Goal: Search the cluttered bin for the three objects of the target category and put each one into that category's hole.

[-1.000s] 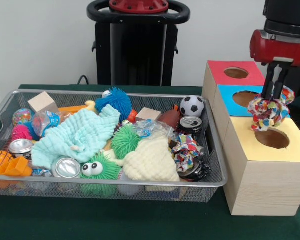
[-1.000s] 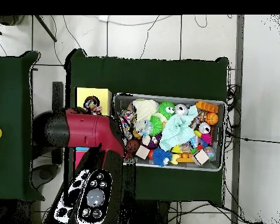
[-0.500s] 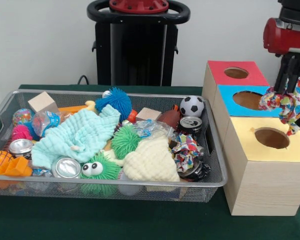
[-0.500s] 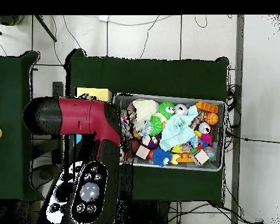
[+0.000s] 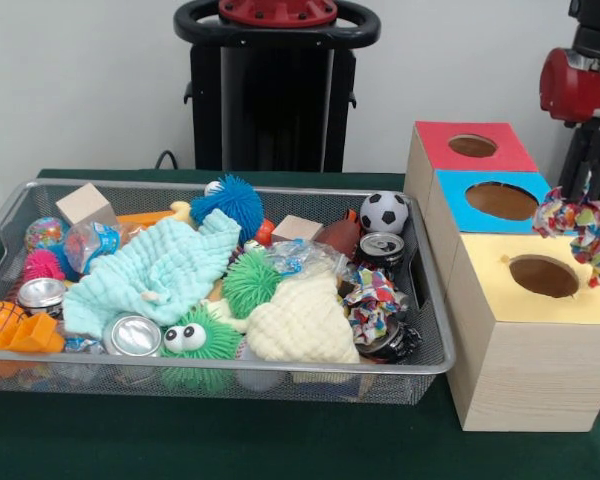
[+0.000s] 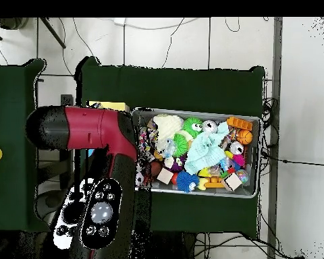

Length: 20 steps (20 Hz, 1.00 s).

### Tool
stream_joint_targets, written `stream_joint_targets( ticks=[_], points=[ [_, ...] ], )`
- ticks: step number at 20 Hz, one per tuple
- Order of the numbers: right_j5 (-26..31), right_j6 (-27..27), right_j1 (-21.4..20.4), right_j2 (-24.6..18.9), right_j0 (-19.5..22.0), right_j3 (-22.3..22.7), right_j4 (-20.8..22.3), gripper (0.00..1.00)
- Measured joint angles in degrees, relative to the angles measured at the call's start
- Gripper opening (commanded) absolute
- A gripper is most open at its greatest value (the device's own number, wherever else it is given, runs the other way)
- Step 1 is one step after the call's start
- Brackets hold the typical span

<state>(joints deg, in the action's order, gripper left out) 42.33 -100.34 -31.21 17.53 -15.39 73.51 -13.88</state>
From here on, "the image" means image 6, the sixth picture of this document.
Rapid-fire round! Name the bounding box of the wooden box with three holes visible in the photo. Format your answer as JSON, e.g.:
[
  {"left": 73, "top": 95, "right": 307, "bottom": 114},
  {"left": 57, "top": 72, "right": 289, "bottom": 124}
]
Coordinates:
[{"left": 87, "top": 100, "right": 130, "bottom": 113}]

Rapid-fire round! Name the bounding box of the cream waffle cloth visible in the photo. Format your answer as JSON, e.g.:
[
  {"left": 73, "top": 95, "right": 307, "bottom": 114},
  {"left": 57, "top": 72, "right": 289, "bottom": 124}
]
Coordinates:
[{"left": 153, "top": 114, "right": 184, "bottom": 152}]

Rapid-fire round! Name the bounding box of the green spiky ball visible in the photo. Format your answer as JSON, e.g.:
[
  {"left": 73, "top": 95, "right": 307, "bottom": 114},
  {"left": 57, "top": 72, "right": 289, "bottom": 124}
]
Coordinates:
[{"left": 173, "top": 133, "right": 189, "bottom": 157}]

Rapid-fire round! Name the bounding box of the green spiky toy with eyes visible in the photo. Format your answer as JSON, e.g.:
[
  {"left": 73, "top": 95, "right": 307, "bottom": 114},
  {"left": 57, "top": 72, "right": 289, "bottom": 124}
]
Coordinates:
[{"left": 182, "top": 117, "right": 204, "bottom": 138}]

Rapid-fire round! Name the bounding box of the mint waffle cloth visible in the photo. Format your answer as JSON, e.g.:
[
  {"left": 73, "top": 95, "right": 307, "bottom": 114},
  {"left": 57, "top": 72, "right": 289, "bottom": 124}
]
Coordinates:
[{"left": 184, "top": 122, "right": 230, "bottom": 175}]

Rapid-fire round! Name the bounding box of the blue spiky ball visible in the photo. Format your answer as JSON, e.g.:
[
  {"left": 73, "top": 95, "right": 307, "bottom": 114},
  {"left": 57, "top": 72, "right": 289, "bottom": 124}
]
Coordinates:
[{"left": 175, "top": 171, "right": 200, "bottom": 193}]

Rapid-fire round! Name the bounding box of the silver drink can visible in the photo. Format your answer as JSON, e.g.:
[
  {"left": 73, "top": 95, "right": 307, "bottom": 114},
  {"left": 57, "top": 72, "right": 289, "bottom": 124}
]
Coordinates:
[{"left": 202, "top": 120, "right": 218, "bottom": 134}]

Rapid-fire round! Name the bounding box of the dark green table cloth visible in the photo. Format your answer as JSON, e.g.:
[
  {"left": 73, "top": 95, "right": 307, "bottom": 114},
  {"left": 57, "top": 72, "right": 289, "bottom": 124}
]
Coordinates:
[
  {"left": 74, "top": 56, "right": 265, "bottom": 238},
  {"left": 0, "top": 58, "right": 52, "bottom": 233}
]

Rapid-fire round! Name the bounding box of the plain wooden cube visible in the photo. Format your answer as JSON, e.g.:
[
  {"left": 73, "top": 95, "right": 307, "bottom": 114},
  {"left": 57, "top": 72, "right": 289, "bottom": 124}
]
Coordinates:
[{"left": 221, "top": 172, "right": 242, "bottom": 192}]

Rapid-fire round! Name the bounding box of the orange toy basketball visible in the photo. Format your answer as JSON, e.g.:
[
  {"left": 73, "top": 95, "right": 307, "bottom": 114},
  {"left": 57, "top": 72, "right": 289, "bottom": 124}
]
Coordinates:
[{"left": 236, "top": 129, "right": 253, "bottom": 145}]

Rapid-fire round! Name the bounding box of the shallow wire mesh bin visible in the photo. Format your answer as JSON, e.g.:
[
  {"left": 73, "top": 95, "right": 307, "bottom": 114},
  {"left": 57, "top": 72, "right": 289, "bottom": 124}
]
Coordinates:
[{"left": 131, "top": 107, "right": 261, "bottom": 199}]

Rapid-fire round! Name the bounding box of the thick black floor cable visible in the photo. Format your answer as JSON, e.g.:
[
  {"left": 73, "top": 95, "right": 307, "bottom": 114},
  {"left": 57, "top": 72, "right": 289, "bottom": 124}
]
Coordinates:
[{"left": 261, "top": 150, "right": 324, "bottom": 167}]

